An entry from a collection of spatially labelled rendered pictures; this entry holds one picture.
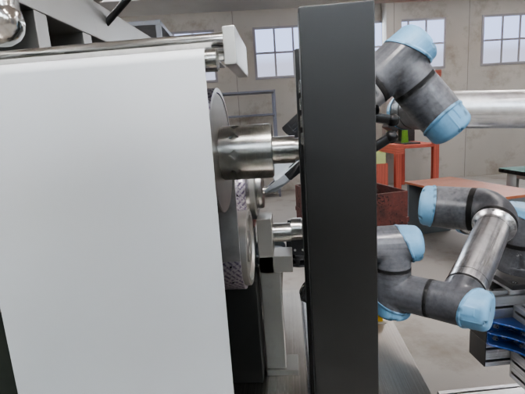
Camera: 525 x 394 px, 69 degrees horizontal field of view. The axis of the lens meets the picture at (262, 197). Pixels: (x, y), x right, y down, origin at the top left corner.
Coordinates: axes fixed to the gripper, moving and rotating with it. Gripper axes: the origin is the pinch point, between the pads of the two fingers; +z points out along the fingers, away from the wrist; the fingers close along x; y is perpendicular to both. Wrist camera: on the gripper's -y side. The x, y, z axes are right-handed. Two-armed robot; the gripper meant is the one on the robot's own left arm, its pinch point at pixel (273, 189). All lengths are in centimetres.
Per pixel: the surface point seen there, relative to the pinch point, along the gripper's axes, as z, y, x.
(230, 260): 9.4, -1.8, 16.3
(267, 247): 7.2, -6.5, 3.9
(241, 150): -4.0, 8.2, 26.1
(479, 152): -275, -320, -785
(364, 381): -0.8, -11.9, 40.9
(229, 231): 6.4, 1.5, 16.2
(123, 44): -3.2, 23.3, 30.1
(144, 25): 21, 143, -250
